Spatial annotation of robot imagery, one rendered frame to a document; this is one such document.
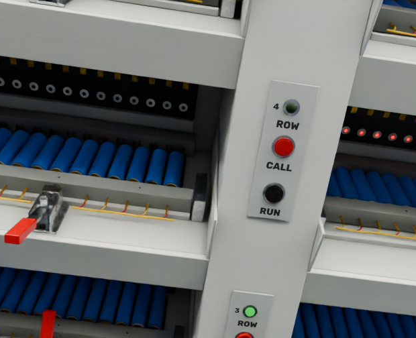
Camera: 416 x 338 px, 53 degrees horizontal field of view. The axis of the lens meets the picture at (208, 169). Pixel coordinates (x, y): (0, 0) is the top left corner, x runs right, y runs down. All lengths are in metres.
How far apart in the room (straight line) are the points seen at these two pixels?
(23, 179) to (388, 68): 0.35
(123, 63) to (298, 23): 0.15
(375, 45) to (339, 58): 0.05
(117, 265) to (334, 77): 0.26
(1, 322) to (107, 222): 0.21
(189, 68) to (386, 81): 0.16
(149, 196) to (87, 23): 0.17
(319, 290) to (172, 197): 0.17
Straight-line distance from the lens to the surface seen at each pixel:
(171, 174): 0.46
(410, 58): 0.40
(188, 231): 0.42
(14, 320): 0.58
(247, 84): 0.35
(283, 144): 0.36
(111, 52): 0.36
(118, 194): 0.43
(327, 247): 0.45
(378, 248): 0.48
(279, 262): 0.41
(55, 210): 0.42
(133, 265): 0.42
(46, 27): 0.37
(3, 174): 0.46
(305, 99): 0.36
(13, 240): 0.36
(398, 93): 0.40
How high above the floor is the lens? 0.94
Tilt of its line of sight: 17 degrees down
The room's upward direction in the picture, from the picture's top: 8 degrees clockwise
